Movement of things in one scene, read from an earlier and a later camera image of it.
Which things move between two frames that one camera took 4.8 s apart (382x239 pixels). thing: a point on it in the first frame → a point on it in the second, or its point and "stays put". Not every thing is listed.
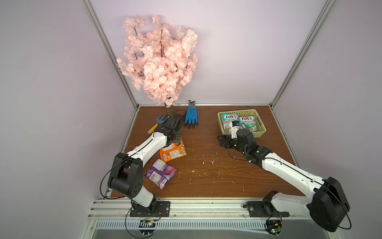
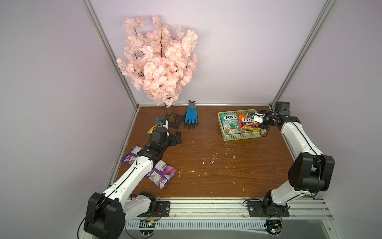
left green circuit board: x=146 y=227 stays put
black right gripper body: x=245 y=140 → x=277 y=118
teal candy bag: x=227 y=119 stays put
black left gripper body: x=176 y=136 → x=168 y=141
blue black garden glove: x=191 y=117 stays put
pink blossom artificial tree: x=161 y=63 stays put
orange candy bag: x=172 y=151 → x=248 y=125
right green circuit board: x=273 y=227 stays put
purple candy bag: x=160 y=174 stays put
